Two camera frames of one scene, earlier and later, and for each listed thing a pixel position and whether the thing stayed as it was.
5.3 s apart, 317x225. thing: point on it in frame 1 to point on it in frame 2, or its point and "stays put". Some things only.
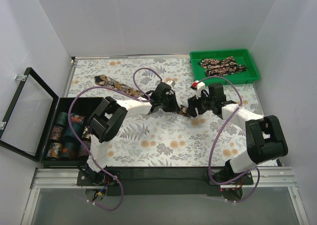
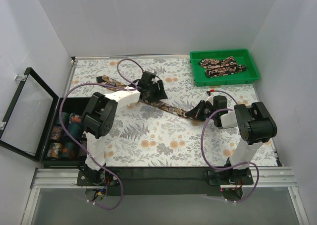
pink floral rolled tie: (57, 133) stays put
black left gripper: (171, 103) to (153, 92)
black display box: (35, 124) stays put
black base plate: (163, 182) stays put
